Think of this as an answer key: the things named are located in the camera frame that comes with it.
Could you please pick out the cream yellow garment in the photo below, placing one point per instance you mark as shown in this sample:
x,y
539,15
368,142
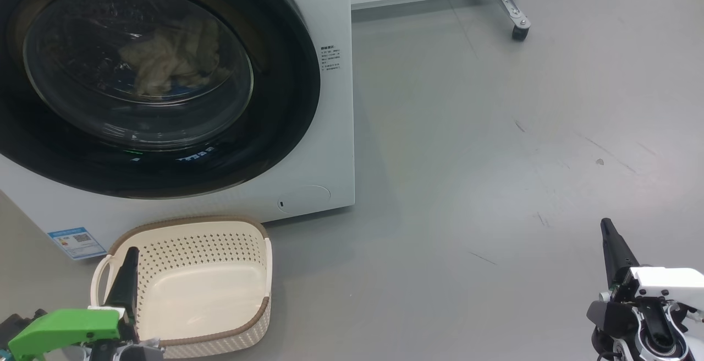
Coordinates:
x,y
165,55

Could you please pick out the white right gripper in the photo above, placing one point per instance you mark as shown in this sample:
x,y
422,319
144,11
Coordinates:
x,y
671,284

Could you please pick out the blue energy label sticker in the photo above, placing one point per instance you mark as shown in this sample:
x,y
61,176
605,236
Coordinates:
x,y
77,242

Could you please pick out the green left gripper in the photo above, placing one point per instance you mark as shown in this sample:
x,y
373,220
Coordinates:
x,y
66,328

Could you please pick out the round grey glass washer door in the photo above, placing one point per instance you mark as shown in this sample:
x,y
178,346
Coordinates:
x,y
286,102

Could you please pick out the blue cloth piece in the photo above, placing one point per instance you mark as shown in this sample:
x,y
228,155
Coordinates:
x,y
184,90

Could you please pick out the metal caster foot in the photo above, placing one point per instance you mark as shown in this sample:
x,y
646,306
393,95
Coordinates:
x,y
514,9

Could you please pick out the cream perforated laundry basket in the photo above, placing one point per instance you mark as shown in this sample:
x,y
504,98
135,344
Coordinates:
x,y
203,295

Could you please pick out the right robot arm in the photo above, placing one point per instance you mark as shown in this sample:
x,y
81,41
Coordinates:
x,y
660,333

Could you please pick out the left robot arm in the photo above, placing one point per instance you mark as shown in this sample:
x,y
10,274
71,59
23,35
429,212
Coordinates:
x,y
137,353

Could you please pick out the white front-load washing machine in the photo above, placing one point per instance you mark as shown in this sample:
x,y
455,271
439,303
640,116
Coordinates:
x,y
330,157

